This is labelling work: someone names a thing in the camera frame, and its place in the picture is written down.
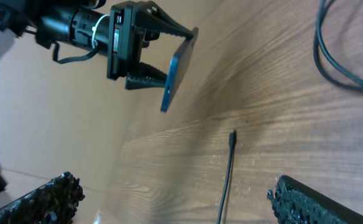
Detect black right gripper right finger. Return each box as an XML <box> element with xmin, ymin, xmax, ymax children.
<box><xmin>267</xmin><ymin>175</ymin><xmax>363</xmax><ymax>224</ymax></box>

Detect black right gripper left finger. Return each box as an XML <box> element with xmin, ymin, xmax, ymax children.
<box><xmin>0</xmin><ymin>172</ymin><xmax>85</xmax><ymax>224</ymax></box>

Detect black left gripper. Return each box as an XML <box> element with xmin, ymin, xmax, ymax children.
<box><xmin>107</xmin><ymin>1</ymin><xmax>194</xmax><ymax>90</ymax></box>

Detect blue Samsung Galaxy smartphone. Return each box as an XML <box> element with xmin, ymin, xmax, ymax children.
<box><xmin>161</xmin><ymin>27</ymin><xmax>199</xmax><ymax>113</ymax></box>

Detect black USB charging cable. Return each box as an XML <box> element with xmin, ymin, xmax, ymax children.
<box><xmin>215</xmin><ymin>0</ymin><xmax>363</xmax><ymax>224</ymax></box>

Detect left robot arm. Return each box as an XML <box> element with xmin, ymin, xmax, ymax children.
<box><xmin>0</xmin><ymin>0</ymin><xmax>197</xmax><ymax>90</ymax></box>

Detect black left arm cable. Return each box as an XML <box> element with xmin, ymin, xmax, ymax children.
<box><xmin>51</xmin><ymin>40</ymin><xmax>101</xmax><ymax>65</ymax></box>

